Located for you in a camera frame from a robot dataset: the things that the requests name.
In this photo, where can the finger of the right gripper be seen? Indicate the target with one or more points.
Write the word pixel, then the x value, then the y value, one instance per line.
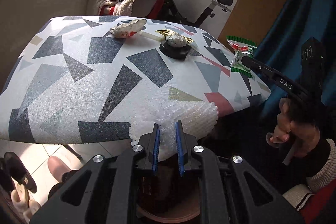
pixel 257 66

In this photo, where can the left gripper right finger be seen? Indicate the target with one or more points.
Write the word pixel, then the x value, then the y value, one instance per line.
pixel 231 190

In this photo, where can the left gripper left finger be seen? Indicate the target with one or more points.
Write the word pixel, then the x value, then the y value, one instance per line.
pixel 103 190

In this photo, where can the green candy wrapper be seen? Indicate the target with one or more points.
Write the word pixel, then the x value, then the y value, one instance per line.
pixel 242 47

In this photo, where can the white foam fruit net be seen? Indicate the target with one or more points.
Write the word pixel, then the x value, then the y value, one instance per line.
pixel 198 119

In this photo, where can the black round lid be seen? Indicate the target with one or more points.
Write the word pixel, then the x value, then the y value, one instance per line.
pixel 178 53

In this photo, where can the white plastic wrap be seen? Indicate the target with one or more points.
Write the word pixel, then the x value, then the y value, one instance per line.
pixel 175 40

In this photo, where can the gold foil wrapper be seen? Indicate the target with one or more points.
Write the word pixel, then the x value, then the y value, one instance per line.
pixel 163 32

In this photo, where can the white tissue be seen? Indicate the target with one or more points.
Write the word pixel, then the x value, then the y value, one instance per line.
pixel 126 30

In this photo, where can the brown round trash bin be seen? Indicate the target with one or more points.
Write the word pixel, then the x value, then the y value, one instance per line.
pixel 168 197

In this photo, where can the person's right hand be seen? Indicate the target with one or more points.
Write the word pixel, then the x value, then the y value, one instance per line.
pixel 308 135

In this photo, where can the blue curtain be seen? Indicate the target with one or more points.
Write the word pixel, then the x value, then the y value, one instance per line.
pixel 298 21

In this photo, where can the white fuzzy slipper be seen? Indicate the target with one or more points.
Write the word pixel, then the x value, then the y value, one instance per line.
pixel 27 207

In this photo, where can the black shoe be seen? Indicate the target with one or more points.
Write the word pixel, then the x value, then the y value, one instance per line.
pixel 12 168

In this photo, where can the geometric patterned table cover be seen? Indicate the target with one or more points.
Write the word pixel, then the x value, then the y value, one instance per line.
pixel 76 83

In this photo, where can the grey chair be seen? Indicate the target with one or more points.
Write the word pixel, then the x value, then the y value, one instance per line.
pixel 138 8

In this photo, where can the black camera box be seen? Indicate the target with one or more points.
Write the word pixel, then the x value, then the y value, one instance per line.
pixel 311 63

